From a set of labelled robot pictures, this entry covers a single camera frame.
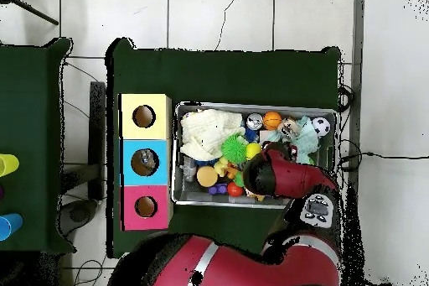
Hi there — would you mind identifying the yellow plastic cup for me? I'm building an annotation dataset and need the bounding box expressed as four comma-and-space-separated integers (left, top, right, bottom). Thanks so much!
0, 153, 20, 178

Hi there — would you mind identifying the wooden box with three holes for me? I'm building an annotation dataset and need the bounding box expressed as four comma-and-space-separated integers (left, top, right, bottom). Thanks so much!
118, 93, 173, 231

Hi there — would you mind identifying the black cable with plug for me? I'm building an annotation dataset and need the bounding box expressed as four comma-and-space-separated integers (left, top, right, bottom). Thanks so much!
338, 138, 429, 173

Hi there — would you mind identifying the silver wire mesh bin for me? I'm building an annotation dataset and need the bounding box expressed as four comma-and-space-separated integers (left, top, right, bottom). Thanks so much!
172, 101, 339, 210

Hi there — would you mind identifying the dark green table cloth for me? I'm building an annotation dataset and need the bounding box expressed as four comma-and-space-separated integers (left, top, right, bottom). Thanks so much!
105, 37, 342, 260

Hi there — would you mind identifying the cream yellow waffle cloth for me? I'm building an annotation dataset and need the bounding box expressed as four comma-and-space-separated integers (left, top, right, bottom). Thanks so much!
179, 108, 247, 161

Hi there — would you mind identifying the green cloth side table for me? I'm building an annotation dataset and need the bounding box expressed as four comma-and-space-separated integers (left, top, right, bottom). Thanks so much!
0, 37, 76, 255

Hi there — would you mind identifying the red orange ball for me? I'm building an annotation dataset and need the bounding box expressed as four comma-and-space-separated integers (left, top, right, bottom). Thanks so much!
227, 181, 245, 198

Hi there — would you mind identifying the crushed clear plastic bottle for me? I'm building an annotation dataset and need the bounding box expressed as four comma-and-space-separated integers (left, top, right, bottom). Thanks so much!
138, 148, 158, 170

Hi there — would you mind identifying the orange toy basketball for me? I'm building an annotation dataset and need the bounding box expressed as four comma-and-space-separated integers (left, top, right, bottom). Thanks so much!
262, 111, 283, 132

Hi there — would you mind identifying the black tripod leg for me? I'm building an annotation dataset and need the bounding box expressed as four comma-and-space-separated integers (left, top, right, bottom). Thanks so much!
0, 0, 60, 27

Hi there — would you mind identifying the white and black soccer ball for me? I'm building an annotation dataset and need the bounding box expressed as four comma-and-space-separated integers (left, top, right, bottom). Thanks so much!
312, 117, 332, 137

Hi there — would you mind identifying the blue plastic cup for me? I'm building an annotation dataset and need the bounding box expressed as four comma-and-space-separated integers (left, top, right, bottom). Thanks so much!
0, 212, 24, 242

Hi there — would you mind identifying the orange round foam ball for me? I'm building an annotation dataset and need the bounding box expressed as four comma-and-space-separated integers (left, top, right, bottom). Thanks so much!
196, 165, 220, 188

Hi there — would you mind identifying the coiled black cable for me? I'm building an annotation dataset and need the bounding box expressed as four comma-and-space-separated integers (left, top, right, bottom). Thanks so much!
336, 84, 355, 112

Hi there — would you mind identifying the yellow smiley ball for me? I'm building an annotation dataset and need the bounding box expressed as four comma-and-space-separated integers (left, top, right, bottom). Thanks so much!
245, 142, 262, 161

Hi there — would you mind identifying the mint green waffle cloth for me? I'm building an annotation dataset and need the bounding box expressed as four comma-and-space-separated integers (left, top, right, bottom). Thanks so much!
267, 116, 319, 165

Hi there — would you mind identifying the green spiky toy with eyes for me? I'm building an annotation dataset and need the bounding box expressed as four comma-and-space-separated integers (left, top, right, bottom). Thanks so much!
220, 133, 250, 165

